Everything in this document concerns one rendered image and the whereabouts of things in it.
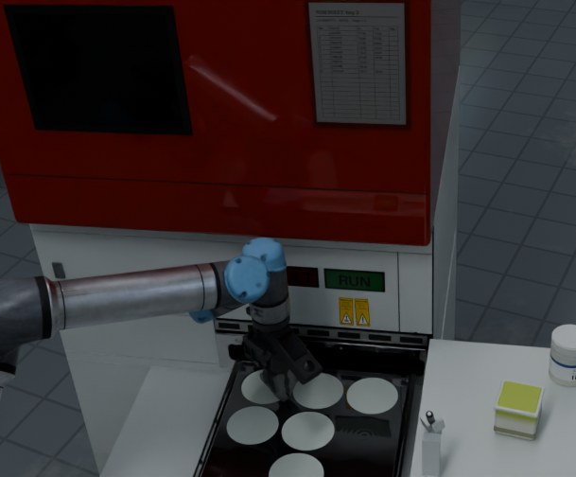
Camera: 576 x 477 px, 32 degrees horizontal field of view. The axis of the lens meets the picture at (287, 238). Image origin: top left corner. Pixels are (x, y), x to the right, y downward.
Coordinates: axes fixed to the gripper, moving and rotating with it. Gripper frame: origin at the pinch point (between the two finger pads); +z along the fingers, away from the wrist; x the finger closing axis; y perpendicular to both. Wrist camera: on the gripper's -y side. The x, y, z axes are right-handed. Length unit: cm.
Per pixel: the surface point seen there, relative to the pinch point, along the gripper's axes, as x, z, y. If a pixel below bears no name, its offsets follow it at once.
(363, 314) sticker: -19.6, -10.2, -2.5
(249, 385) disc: 2.2, 1.2, 9.1
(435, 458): -1.0, -9.6, -36.9
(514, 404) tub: -18.0, -12.0, -40.2
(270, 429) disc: 7.2, 1.3, -2.9
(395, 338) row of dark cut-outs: -23.0, -4.8, -7.7
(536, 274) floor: -163, 91, 53
